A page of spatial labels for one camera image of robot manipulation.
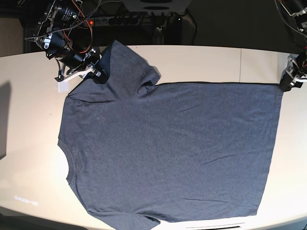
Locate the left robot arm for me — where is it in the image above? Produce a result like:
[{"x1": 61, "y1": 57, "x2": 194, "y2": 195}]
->
[{"x1": 274, "y1": 0, "x2": 307, "y2": 92}]

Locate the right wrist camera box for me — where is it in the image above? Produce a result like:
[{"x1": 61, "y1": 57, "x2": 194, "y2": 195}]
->
[{"x1": 57, "y1": 81, "x2": 70, "y2": 93}]

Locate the black power strip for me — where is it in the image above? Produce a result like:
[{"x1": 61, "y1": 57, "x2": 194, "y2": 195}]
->
[{"x1": 89, "y1": 16, "x2": 143, "y2": 27}]

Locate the blue grey T-shirt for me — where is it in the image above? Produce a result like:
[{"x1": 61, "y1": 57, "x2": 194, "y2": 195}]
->
[{"x1": 58, "y1": 41, "x2": 283, "y2": 230}]

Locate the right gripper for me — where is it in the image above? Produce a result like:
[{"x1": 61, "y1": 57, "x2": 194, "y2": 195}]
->
[{"x1": 55, "y1": 48, "x2": 110, "y2": 84}]

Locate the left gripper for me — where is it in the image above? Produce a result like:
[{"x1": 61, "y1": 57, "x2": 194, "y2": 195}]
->
[{"x1": 279, "y1": 53, "x2": 307, "y2": 92}]

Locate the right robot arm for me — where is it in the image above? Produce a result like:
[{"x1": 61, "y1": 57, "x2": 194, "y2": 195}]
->
[{"x1": 25, "y1": 0, "x2": 109, "y2": 84}]

